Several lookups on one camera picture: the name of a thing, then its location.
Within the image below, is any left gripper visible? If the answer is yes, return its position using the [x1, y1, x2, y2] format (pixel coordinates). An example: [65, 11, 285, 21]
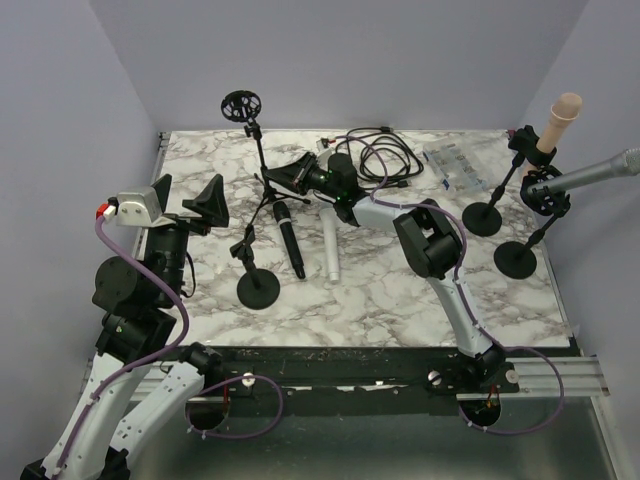
[147, 173, 229, 303]

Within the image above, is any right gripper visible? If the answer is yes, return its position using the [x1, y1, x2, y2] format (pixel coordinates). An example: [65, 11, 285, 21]
[267, 153, 339, 202]

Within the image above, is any black microphone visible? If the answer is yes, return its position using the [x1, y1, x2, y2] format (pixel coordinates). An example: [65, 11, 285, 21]
[273, 201, 306, 280]

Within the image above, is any white microphone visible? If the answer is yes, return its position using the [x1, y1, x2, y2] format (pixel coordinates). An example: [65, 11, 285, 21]
[319, 208, 340, 284]

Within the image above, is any black tripod mic stand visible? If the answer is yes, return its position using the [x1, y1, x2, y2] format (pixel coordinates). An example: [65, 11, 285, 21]
[221, 90, 310, 235]

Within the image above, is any black round-base mic stand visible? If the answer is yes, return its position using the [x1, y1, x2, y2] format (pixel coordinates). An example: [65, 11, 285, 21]
[230, 225, 280, 310]

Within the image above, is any round-base stand with clip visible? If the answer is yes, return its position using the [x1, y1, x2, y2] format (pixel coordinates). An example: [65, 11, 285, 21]
[462, 125, 559, 237]

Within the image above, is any beige microphone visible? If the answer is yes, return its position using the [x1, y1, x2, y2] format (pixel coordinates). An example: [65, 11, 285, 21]
[536, 92, 583, 154]

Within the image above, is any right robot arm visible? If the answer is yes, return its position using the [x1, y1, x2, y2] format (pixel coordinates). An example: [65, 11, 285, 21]
[263, 153, 505, 392]

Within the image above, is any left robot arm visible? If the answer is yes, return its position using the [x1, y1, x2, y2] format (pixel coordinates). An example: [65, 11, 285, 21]
[21, 174, 230, 479]

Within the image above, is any round-base stand with shockmount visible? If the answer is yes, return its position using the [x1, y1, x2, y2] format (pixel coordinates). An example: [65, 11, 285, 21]
[494, 165, 571, 280]

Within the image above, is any silver microphone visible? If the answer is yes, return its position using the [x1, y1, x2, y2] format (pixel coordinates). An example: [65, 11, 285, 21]
[525, 148, 639, 195]

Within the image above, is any clear plastic organizer box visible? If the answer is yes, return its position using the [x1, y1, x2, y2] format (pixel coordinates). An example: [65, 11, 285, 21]
[422, 139, 489, 195]

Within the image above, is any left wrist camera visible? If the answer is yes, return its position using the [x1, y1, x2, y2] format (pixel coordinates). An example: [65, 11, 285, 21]
[96, 186, 163, 228]

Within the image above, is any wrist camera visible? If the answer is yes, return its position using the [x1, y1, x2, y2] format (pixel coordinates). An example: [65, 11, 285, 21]
[96, 186, 163, 228]
[316, 137, 336, 153]

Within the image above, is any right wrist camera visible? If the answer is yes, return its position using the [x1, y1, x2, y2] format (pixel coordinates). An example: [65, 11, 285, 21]
[316, 137, 336, 153]

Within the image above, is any black coiled cable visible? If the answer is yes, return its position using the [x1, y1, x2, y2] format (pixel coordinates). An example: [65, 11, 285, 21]
[334, 126, 425, 191]

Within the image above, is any black mounting rail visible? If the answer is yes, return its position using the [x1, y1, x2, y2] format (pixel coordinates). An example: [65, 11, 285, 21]
[178, 347, 578, 420]

